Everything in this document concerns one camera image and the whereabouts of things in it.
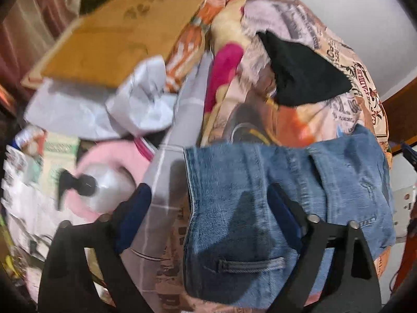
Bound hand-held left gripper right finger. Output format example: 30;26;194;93
267;183;382;313

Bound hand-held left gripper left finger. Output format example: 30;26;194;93
37;183;154;313

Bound blue denim pants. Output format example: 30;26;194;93
183;124;396;307

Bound person's right forearm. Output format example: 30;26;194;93
389;231;417;300

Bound pink cloth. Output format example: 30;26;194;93
67;142;154;225

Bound grey checked sheet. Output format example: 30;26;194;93
130;52;216;268

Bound green printed packet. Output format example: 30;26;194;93
42;135;80;186

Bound pile of white papers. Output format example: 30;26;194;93
3;147;66;261

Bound white sewing machine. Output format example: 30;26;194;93
393;186;417;232

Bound clear plastic bottle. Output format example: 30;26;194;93
15;125;44;152

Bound black cloth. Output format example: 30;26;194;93
257;31;353;106

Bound brown cardboard box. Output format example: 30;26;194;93
21;0;206;88

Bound printed blanket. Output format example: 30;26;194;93
156;0;391;313

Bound striped curtain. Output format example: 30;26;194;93
0;0;83;95

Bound wooden door frame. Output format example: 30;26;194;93
381;78;417;154

